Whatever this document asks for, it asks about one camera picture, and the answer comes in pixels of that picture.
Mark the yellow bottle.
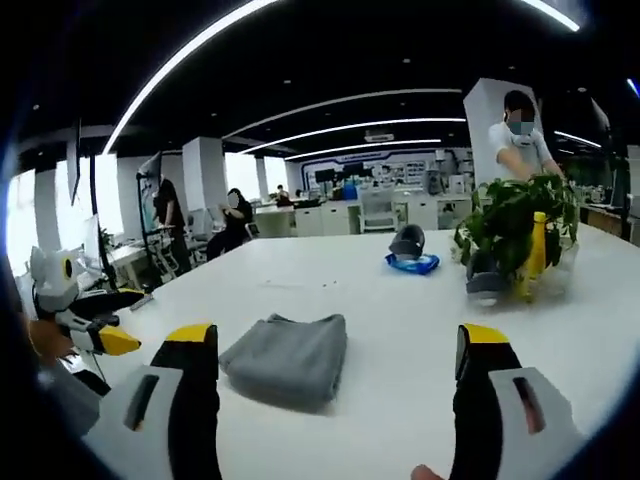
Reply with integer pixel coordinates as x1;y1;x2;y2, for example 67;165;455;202
514;210;550;304

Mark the glass vase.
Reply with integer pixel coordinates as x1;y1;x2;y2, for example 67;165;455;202
524;238;582;301

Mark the person's left hand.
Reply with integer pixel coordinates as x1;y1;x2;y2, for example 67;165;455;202
27;319;80;363

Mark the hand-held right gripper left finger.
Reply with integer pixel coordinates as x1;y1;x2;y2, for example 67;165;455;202
97;323;223;480

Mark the white mesh office chair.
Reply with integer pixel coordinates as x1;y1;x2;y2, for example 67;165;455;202
358;191;402;235

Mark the blue wipes packet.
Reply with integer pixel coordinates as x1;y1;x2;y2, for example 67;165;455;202
383;252;442;277

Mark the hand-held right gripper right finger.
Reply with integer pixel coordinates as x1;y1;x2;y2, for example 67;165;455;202
449;322;587;480

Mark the grey towel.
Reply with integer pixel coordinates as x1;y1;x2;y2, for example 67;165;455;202
218;312;349;416

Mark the green potted plant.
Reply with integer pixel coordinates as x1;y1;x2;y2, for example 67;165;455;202
451;172;582;290

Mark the white table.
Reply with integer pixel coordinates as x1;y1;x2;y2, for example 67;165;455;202
82;227;637;480

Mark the grey padded object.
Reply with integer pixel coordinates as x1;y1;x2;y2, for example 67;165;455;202
464;248;510;302
390;224;427;259

